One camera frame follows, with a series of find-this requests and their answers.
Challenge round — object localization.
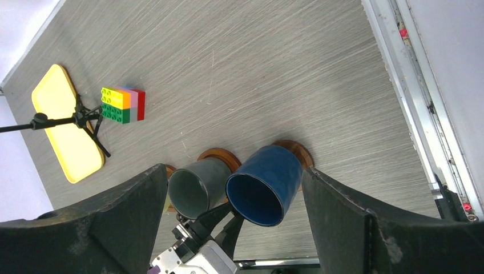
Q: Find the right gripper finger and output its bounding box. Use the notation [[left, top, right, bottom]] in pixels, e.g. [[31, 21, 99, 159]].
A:
[[1, 164, 167, 273], [302, 168, 483, 273]]

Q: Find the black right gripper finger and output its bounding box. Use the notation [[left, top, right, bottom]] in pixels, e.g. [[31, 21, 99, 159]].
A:
[[176, 202, 232, 242], [223, 214, 244, 260]]

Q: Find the dark green mug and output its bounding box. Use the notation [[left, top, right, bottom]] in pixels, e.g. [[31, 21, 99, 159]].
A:
[[168, 157, 231, 219]]

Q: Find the navy blue cup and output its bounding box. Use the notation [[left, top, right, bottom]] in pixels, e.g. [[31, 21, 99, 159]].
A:
[[225, 145, 303, 227]]

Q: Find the dark brown coaster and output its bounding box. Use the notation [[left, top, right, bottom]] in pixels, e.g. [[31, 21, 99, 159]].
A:
[[272, 139, 314, 172]]

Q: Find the cream yellow cup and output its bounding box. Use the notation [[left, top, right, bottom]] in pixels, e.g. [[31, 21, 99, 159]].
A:
[[162, 195, 173, 214]]

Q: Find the black microphone tripod stand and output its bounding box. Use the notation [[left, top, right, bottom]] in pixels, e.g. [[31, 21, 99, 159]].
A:
[[1, 94, 111, 158]]

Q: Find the colourful block cube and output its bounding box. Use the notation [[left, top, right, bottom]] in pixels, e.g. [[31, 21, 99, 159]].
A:
[[101, 87, 146, 124]]

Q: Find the yellow tray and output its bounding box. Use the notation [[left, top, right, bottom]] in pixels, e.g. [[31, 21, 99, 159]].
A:
[[31, 64, 104, 184]]

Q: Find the aluminium frame rail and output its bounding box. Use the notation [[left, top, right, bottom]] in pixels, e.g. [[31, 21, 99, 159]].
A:
[[362, 1, 483, 221]]

